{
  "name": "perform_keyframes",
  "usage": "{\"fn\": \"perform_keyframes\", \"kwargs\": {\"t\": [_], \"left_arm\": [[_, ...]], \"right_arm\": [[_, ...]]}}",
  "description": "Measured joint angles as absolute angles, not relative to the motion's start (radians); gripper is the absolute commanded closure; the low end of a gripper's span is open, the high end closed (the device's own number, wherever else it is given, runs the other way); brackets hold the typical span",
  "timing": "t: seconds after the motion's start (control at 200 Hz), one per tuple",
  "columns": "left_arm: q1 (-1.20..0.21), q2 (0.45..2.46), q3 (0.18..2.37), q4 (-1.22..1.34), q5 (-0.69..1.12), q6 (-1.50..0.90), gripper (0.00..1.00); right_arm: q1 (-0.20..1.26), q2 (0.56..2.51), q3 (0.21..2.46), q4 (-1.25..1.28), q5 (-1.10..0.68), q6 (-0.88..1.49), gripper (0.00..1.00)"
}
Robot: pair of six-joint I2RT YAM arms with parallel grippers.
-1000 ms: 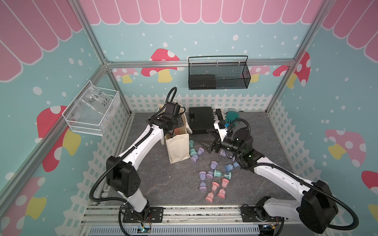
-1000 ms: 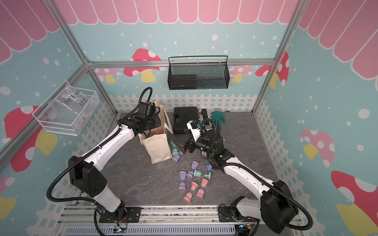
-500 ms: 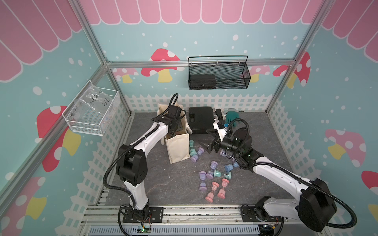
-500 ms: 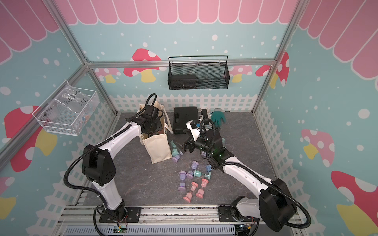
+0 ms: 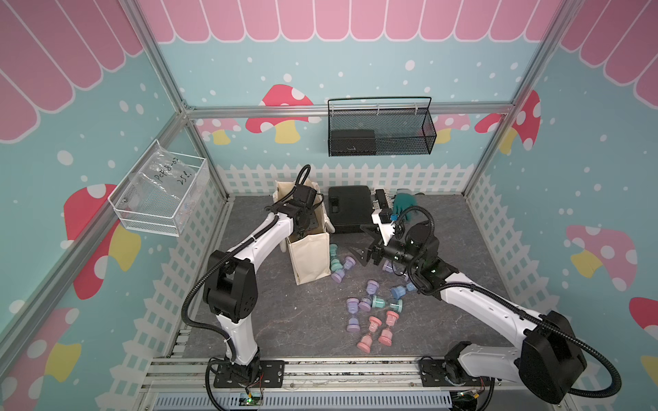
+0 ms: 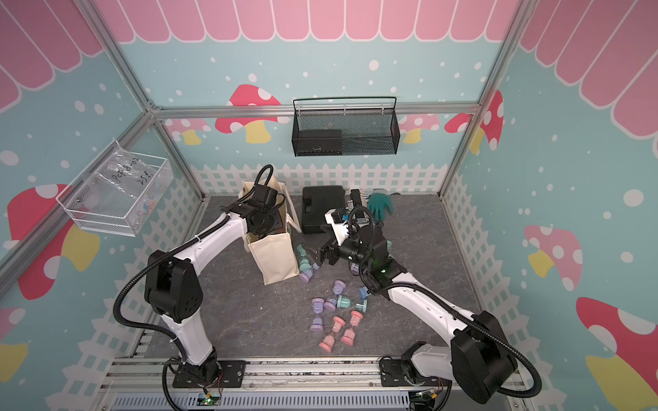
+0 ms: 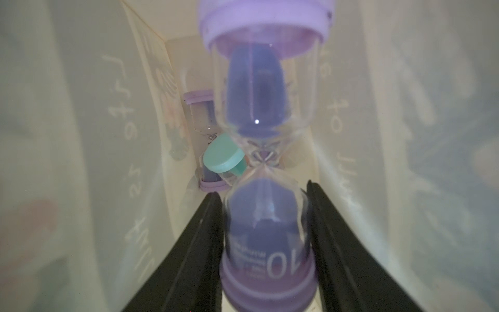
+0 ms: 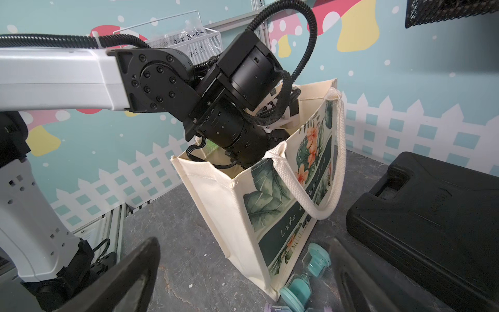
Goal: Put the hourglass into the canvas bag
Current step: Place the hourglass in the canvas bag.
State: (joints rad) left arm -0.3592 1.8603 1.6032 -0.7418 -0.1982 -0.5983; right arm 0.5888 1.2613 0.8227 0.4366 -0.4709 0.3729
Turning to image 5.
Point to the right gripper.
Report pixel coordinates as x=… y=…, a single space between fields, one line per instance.
x=379 y=244

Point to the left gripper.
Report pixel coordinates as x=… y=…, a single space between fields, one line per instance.
x=296 y=231

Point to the cream canvas tote bag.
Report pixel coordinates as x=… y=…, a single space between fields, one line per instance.
x=308 y=245

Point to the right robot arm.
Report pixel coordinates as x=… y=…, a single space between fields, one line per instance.
x=545 y=355

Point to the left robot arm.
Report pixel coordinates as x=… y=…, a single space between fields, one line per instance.
x=223 y=299

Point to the purple hourglass right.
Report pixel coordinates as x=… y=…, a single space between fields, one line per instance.
x=388 y=266

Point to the green hourglass near bag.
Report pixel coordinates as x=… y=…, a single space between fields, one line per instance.
x=335 y=263

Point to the purple hourglass centre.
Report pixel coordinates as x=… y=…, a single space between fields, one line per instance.
x=372 y=287

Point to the purple hourglass top cluster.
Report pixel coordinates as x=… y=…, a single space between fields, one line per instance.
x=348 y=264

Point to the blue hourglass right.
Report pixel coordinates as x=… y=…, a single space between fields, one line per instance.
x=398 y=292

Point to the green hourglass lying right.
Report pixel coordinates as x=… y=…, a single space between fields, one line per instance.
x=394 y=305

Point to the purple hourglass lower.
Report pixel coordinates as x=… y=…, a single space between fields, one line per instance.
x=355 y=305

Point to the purple hourglass bottom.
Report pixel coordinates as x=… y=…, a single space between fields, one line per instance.
x=353 y=325

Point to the plastic bag in bin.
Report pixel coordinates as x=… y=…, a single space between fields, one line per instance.
x=168 y=187

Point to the black plastic case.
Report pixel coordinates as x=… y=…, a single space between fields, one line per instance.
x=349 y=208

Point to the black bit holder strip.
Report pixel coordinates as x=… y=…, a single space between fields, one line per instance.
x=382 y=199

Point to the green rubber glove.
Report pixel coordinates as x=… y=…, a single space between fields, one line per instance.
x=403 y=200

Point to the black box in basket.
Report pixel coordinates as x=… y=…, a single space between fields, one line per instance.
x=352 y=142

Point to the black wire mesh basket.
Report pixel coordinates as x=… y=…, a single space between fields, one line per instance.
x=402 y=125

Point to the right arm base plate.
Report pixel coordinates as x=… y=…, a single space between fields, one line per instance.
x=436 y=372

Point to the clear plastic wall bin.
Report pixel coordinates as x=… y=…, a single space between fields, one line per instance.
x=123 y=193

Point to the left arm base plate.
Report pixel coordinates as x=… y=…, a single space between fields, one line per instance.
x=258 y=374

